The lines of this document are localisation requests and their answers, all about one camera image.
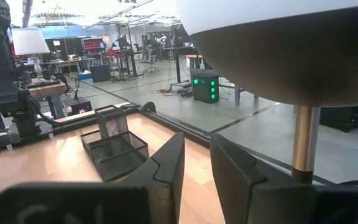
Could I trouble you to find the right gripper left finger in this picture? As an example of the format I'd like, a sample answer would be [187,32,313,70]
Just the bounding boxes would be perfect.
[0,132,186,224]

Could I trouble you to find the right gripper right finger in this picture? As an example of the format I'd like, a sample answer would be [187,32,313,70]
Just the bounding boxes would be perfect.
[209,133,358,224]

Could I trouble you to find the black mesh desk organizer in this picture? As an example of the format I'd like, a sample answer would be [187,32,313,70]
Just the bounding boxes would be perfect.
[80,105,150,183]

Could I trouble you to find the grey office chair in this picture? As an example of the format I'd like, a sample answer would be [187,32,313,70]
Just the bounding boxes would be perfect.
[140,45,160,74]

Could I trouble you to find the wooden workbench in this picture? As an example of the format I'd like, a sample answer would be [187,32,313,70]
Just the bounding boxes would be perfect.
[0,80,68,108]

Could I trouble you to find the white shade table lamp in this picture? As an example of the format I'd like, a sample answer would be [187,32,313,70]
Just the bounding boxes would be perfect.
[11,28,51,77]

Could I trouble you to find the computer tower pink light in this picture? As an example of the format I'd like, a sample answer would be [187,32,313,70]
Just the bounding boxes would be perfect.
[63,96,93,116]

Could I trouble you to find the black floor box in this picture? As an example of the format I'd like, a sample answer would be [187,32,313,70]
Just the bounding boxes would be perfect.
[89,64,112,83]
[319,105,358,133]

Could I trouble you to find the red tool cabinet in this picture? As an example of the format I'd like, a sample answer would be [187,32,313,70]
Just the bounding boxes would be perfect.
[81,37,106,55]

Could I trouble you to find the black box green lights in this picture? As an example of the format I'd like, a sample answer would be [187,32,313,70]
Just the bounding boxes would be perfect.
[192,72,220,105]

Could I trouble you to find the white globe table lamp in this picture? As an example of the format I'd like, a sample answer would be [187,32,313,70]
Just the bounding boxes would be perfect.
[175,0,358,184]

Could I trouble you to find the black aluminium table frame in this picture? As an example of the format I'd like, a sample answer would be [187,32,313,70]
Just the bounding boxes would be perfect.
[0,101,337,190]

